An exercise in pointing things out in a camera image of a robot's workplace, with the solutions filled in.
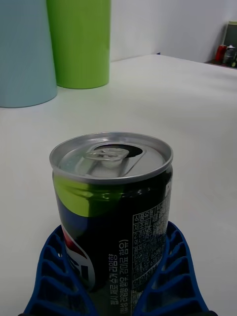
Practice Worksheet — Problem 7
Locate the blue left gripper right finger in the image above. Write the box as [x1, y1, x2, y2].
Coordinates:
[132, 221, 218, 316]

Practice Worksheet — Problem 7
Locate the grey bottle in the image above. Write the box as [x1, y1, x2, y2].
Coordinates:
[223, 45, 237, 65]

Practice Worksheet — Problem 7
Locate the black drink can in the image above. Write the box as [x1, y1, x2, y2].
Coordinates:
[49, 132, 174, 316]

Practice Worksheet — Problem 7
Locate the green plastic bin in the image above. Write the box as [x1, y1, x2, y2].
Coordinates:
[46, 0, 112, 89]

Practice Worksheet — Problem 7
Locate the pale blue plastic bin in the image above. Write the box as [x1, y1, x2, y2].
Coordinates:
[0, 0, 59, 109]

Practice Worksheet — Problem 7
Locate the red can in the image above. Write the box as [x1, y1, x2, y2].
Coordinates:
[214, 44, 227, 62]

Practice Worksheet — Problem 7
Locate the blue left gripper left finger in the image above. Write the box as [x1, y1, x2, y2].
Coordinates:
[23, 224, 98, 316]

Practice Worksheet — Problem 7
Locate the dark framed board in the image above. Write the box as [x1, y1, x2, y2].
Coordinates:
[223, 21, 237, 49]

